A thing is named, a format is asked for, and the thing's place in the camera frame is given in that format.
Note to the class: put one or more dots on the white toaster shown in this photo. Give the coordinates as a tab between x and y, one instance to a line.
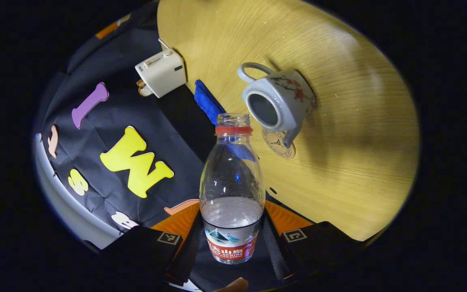
162	75

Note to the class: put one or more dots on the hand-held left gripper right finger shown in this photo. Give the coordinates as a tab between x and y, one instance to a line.
276	251

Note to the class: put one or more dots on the round wooden coaster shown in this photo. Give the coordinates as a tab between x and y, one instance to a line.
272	146

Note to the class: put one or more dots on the blue folded towel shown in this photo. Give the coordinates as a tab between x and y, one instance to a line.
207	101

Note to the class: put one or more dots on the white ceramic teacup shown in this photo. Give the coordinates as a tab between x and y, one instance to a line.
286	101

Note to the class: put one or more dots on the black backdrop cloth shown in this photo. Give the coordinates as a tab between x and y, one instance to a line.
156	134

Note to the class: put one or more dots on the clear plastic water bottle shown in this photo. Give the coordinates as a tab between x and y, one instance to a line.
232	178

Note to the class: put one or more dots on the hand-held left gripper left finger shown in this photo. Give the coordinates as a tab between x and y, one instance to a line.
189	251

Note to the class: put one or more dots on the toasted bread slice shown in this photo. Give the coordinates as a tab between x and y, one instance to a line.
146	91
139	83

